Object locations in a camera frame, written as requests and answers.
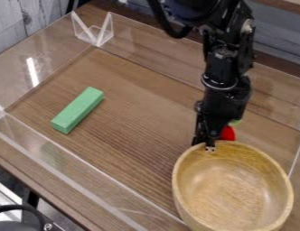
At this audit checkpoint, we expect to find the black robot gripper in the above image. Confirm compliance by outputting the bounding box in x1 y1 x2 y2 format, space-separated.
193 81 252 152

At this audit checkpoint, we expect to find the red toy strawberry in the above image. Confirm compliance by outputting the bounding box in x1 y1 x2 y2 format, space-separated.
220 119 242 141

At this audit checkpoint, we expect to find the wooden oval bowl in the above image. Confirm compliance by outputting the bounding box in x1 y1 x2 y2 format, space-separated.
172 141 293 231

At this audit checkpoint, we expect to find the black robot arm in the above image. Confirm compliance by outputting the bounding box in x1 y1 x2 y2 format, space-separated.
146 0 256 152

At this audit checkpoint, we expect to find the green rectangular block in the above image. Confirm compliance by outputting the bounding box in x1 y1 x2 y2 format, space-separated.
51 87 105 134

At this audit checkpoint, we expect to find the clear acrylic tray enclosure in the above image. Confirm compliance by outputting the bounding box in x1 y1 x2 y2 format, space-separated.
0 11 300 231

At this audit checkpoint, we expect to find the black cable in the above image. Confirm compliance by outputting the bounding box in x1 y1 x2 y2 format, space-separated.
0 203 47 231

